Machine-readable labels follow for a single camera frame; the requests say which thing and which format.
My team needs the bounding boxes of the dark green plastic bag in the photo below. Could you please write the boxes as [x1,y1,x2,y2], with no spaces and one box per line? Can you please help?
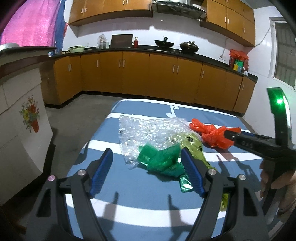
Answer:
[137,143,193,193]

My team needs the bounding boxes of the green paw print bag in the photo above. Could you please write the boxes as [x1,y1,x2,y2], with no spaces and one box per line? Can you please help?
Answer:
[178,131,230,212]

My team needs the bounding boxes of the small red plastic bag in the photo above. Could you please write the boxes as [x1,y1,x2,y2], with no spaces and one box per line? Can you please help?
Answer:
[189,118,241,150]

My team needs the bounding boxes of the clear bubble wrap sheet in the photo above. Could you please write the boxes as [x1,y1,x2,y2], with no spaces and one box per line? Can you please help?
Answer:
[118,115,194,166]

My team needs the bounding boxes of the orange lower kitchen cabinets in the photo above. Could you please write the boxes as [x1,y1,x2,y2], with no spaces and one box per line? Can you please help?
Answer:
[40,50,257,114]

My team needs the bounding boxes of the orange kitchen cabinets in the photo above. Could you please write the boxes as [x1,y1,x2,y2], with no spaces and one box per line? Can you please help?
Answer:
[40,50,257,114]
[69,1,255,47]

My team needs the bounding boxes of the orange upper kitchen cabinets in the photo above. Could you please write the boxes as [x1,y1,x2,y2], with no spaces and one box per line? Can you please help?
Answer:
[69,1,255,47]

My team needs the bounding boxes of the person's right hand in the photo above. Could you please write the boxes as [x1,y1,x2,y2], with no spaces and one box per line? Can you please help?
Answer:
[259,160,296,223]

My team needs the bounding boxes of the blue white striped tablecloth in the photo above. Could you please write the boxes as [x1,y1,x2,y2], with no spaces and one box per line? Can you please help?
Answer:
[65,98,269,241]

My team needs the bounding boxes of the barred window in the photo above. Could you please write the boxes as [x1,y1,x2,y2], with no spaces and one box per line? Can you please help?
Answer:
[269,18,295,90]

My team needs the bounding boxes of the white cabinet flower decal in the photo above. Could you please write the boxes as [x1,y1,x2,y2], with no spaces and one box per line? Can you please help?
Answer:
[1,46,53,205]

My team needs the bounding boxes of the red bag with groceries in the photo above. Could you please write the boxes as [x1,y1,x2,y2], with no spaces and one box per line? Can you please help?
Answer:
[229,49,249,73]

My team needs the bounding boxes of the black lidded wok right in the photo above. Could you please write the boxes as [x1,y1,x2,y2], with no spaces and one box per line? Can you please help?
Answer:
[180,41,199,54]

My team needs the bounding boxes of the green basin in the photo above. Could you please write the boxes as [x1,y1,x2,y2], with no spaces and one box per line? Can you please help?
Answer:
[68,45,85,53]

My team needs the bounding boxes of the clear jar on counter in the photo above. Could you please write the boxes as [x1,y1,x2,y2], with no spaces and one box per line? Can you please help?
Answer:
[97,34,109,50]

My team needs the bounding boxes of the black wok left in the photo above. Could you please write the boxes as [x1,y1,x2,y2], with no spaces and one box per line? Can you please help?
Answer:
[154,37,174,49]

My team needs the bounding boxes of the brown cutting board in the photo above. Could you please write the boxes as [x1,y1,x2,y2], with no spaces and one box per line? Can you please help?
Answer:
[110,34,133,49]

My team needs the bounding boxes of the red bottle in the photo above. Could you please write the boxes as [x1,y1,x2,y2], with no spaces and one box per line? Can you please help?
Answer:
[133,37,138,48]

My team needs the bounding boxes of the steel range hood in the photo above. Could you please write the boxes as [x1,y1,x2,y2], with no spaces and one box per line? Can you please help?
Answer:
[152,1,206,20]

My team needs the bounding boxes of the pink blue hanging blanket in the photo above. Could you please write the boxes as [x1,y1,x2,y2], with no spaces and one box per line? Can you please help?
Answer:
[1,1,68,52]

